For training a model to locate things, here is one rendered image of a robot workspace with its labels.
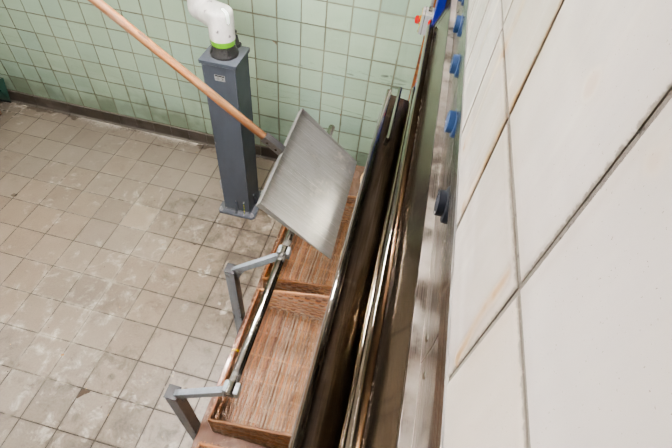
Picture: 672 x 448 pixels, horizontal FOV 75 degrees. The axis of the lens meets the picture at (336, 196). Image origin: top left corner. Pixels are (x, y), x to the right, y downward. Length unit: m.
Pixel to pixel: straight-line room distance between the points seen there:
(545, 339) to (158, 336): 2.63
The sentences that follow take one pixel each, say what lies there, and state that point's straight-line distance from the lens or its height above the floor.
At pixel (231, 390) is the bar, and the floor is 1.17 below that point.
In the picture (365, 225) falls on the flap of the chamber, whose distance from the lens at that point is 1.32.
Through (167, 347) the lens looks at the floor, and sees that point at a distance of 2.74.
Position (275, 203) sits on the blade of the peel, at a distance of 1.58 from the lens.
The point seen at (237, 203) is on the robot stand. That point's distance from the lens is 3.11.
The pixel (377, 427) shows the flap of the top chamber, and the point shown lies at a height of 1.76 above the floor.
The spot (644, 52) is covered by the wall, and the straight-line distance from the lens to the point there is 0.20.
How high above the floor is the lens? 2.44
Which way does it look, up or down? 48 degrees down
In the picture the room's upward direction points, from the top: 7 degrees clockwise
